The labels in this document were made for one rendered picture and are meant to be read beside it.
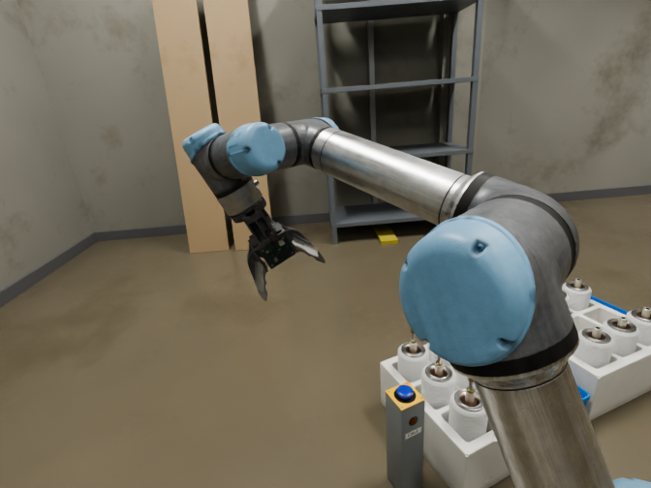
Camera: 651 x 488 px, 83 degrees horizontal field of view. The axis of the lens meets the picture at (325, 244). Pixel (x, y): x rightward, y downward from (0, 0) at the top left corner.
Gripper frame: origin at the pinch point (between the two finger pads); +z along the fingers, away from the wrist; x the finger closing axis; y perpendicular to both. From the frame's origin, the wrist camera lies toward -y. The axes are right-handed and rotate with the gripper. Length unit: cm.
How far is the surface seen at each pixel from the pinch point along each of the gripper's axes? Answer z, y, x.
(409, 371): 54, -10, 14
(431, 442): 64, 6, 7
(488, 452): 62, 18, 17
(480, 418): 53, 15, 20
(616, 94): 100, -152, 291
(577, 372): 79, 6, 58
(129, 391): 36, -64, -78
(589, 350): 73, 6, 64
